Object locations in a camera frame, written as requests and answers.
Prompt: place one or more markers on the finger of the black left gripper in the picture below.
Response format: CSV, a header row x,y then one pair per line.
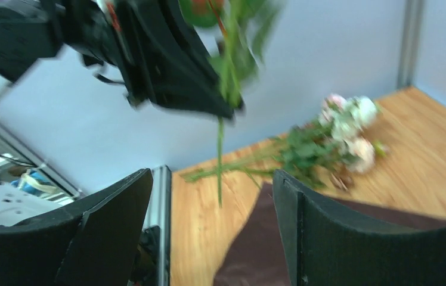
x,y
174,71

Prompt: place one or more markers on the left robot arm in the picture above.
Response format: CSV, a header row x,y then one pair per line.
x,y
27,34

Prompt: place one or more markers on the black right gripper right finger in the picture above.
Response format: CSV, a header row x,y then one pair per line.
x,y
327,243

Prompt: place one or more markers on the fake flower bunch with leaves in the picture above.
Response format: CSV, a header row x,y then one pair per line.
x,y
334,141

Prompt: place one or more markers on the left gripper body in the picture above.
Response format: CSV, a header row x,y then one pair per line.
x,y
93,29

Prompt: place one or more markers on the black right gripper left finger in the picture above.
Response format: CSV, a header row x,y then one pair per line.
x,y
91,241

